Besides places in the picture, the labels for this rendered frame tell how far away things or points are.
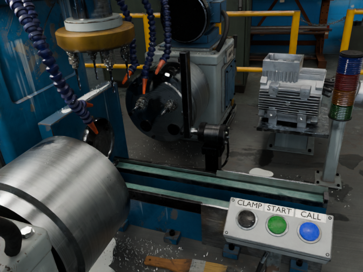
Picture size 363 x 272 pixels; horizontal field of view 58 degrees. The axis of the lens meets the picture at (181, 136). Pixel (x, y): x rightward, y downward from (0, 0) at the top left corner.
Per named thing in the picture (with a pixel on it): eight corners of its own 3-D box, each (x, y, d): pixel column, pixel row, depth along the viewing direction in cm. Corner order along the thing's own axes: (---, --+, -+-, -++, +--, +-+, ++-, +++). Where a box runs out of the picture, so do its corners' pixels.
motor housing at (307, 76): (256, 125, 118) (259, 74, 109) (267, 105, 133) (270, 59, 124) (315, 133, 110) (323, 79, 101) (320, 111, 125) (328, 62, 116)
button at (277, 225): (266, 233, 55) (266, 231, 53) (269, 216, 56) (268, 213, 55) (284, 237, 54) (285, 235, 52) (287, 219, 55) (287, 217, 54)
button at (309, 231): (297, 240, 53) (298, 238, 52) (300, 222, 54) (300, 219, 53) (317, 244, 52) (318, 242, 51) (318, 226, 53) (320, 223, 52)
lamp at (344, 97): (331, 105, 92) (334, 90, 90) (330, 97, 97) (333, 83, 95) (355, 107, 90) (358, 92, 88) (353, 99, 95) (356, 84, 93)
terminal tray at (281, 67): (261, 80, 114) (262, 60, 110) (267, 72, 122) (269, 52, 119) (297, 83, 109) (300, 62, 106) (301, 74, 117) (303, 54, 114)
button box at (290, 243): (225, 242, 60) (221, 235, 55) (233, 204, 63) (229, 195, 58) (327, 265, 54) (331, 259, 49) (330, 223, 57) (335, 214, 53)
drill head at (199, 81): (117, 149, 109) (105, 77, 97) (165, 102, 142) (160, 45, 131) (188, 160, 101) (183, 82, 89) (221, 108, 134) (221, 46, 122)
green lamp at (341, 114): (328, 120, 94) (331, 105, 92) (328, 111, 99) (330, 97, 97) (351, 122, 92) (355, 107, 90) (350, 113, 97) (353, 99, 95)
